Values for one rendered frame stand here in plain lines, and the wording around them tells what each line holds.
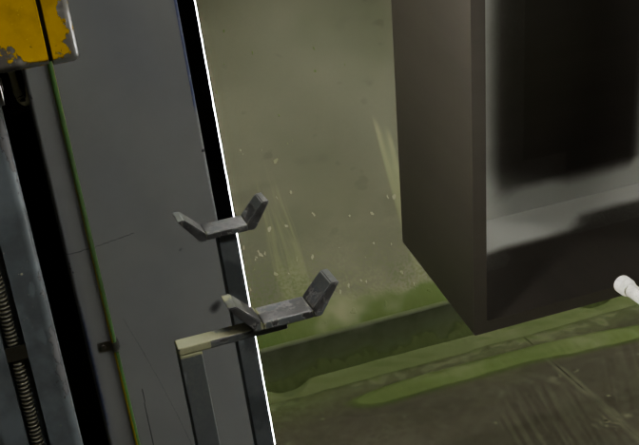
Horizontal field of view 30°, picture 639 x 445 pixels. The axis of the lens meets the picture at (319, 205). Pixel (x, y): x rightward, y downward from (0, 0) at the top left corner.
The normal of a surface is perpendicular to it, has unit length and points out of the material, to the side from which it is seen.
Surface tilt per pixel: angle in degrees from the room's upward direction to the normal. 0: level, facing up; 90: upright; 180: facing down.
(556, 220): 12
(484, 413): 0
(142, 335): 90
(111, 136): 90
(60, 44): 90
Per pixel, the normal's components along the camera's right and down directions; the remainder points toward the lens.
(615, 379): -0.15, -0.93
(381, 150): 0.16, -0.27
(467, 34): -0.94, 0.22
